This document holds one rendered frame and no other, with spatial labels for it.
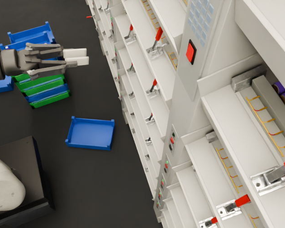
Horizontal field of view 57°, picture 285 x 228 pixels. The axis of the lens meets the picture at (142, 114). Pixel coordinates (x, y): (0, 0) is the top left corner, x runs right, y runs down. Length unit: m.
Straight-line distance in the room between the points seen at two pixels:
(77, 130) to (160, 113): 1.15
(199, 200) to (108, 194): 1.04
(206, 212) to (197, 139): 0.23
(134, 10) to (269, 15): 0.64
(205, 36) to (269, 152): 0.18
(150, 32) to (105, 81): 1.37
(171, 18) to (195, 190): 0.46
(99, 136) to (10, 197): 0.85
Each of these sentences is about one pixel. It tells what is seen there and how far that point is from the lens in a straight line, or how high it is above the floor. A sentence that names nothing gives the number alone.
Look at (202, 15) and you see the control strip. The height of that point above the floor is 1.44.
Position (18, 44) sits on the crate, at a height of 0.44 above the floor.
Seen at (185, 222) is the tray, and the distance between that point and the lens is 0.95.
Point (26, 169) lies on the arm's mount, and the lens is 1.51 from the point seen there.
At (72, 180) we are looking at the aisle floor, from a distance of 1.80.
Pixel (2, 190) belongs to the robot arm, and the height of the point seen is 0.64.
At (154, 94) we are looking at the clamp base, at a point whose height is 0.95.
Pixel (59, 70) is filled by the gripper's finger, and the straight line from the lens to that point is 0.81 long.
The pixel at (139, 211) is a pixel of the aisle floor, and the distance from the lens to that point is 1.70.
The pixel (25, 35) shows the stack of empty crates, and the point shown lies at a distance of 2.28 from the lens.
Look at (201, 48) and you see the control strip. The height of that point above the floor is 1.40.
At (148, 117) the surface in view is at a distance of 1.04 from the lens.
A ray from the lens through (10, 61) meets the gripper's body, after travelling 0.81.
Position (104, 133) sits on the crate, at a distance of 1.88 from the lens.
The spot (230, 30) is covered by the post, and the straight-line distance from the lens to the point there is 0.35.
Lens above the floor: 1.67
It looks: 59 degrees down
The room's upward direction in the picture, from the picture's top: straight up
